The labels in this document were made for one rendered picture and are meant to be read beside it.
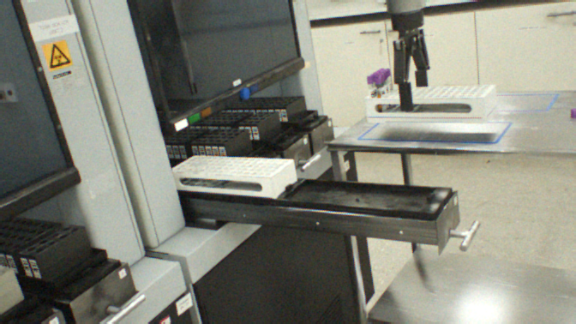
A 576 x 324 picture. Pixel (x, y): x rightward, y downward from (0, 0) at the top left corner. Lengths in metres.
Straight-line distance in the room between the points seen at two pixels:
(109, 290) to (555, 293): 1.22
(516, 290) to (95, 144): 1.23
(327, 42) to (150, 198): 2.60
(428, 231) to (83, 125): 0.67
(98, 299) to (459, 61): 2.72
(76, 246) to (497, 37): 2.67
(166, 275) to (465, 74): 2.56
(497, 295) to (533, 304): 0.10
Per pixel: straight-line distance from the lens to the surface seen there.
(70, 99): 1.16
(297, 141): 1.61
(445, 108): 1.51
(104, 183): 1.21
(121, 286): 1.15
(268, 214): 1.24
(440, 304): 1.78
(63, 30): 1.16
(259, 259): 1.48
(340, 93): 3.79
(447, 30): 3.45
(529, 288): 1.85
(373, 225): 1.12
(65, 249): 1.15
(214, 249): 1.34
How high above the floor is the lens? 1.30
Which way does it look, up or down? 19 degrees down
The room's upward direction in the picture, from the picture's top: 11 degrees counter-clockwise
